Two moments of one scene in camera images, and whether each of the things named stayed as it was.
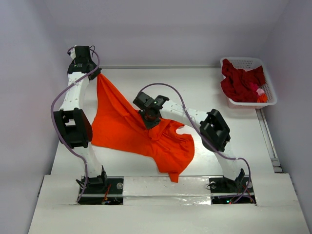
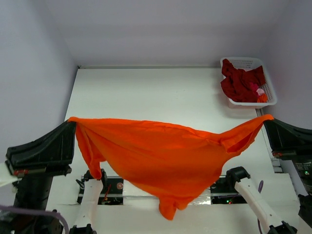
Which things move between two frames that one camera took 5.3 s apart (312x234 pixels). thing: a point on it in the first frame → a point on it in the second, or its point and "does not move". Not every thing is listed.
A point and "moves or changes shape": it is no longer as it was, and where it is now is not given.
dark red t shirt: (237, 84) does not move
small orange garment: (262, 98) does not move
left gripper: (95, 73) → (52, 149)
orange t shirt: (119, 127) moves or changes shape
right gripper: (149, 121) → (294, 152)
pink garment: (254, 87) does not move
